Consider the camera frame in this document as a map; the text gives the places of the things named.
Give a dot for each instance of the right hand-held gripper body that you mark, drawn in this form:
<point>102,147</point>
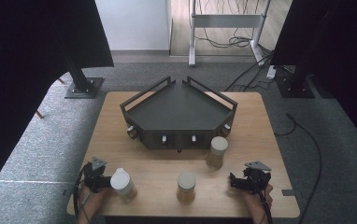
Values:
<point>257,177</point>

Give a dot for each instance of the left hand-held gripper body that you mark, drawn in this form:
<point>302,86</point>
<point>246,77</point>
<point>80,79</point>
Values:
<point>94,174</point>

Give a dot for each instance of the spice jar with spout lid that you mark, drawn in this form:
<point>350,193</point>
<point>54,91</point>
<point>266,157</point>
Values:
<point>123,183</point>

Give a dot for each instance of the tan spice jar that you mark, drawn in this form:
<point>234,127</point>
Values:
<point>217,152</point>

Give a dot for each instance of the orange spice jar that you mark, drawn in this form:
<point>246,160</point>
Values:
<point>186,186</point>

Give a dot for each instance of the black corner shelf rack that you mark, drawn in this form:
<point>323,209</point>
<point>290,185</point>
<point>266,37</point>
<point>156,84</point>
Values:
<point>179,112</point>

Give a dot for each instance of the person's left hand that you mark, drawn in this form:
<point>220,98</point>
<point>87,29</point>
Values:
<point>96,199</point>

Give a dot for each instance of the person's right hand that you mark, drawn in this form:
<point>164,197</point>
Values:
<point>256,202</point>

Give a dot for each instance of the wooden furniture leg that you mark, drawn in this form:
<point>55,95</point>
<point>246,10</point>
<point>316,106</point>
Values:
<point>60,81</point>
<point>39,114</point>

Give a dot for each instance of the white power strip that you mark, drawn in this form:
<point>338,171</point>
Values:
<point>271,72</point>

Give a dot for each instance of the black curtain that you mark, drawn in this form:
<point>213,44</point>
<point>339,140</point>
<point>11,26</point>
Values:
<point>338,46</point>
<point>27,77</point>

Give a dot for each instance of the white metal stand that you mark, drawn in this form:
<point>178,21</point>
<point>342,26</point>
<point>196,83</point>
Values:
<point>226,21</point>

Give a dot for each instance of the black stand with base plate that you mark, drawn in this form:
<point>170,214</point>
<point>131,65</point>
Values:
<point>295,87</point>
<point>84,88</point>

